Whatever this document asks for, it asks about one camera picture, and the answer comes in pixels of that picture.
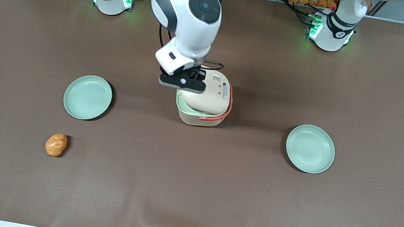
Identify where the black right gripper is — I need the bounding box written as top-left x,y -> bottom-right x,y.
156,61 -> 210,96

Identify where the cream rice cooker red handle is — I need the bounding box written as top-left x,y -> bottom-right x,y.
172,64 -> 239,132

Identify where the pale green plate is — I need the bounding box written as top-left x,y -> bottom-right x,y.
281,121 -> 339,177
60,71 -> 116,125

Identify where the brown table mat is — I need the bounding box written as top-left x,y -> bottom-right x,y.
0,0 -> 404,227

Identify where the orange toy potato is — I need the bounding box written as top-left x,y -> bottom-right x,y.
43,131 -> 69,159

